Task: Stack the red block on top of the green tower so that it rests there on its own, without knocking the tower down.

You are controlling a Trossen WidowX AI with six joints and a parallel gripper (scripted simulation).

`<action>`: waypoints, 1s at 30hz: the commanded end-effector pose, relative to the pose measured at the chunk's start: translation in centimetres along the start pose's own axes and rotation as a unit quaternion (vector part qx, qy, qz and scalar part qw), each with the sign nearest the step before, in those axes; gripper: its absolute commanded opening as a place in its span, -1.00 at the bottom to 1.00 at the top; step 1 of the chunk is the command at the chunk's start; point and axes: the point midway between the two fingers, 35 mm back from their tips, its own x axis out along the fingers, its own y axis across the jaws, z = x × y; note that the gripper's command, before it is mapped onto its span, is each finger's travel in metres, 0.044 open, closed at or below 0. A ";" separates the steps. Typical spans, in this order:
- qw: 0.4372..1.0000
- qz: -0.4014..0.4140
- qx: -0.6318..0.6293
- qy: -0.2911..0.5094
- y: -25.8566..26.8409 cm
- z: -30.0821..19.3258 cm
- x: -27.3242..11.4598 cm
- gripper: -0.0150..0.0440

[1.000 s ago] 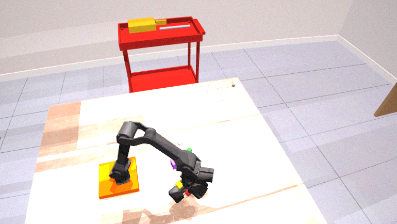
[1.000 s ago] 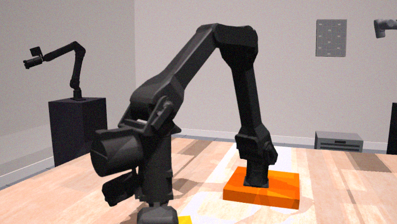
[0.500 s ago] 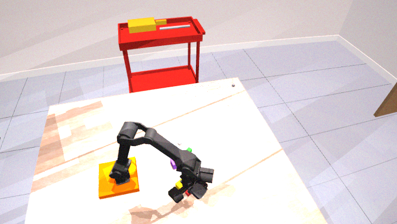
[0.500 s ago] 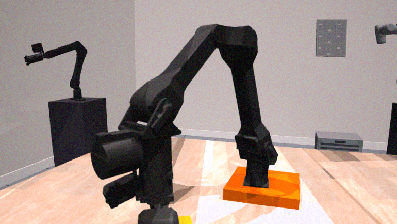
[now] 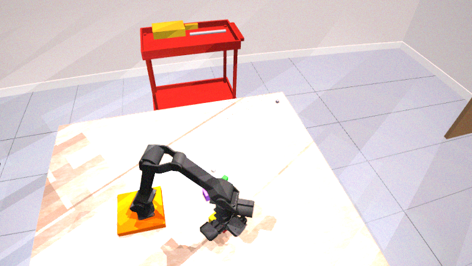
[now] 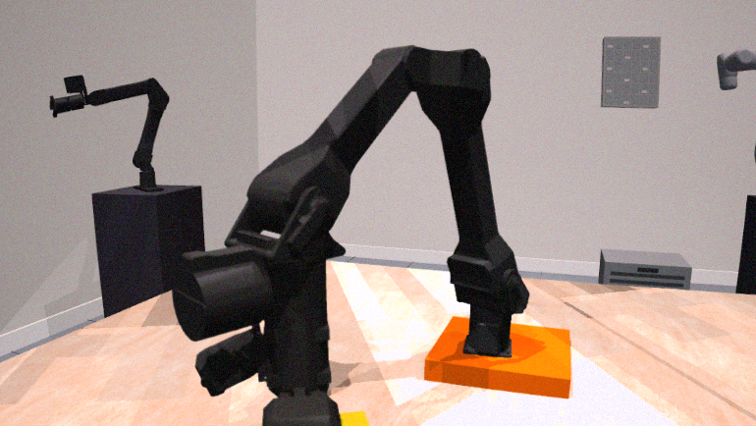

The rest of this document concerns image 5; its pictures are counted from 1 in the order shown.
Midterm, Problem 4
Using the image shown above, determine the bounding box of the purple cube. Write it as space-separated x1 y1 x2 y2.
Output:
202 188 210 202

